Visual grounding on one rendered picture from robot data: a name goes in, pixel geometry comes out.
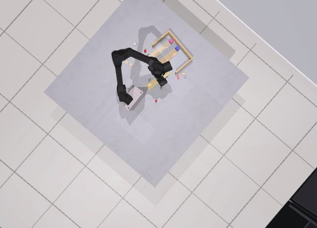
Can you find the wooden rectangular tray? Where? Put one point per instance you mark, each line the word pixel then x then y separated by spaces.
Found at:
pixel 173 51

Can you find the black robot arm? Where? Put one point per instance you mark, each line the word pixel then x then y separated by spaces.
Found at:
pixel 120 55

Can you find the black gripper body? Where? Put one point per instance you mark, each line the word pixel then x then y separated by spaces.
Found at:
pixel 162 80

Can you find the peach flat strip with blue lines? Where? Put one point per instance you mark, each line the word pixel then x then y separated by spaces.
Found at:
pixel 155 54

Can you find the yellow strip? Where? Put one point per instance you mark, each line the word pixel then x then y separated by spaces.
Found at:
pixel 154 82

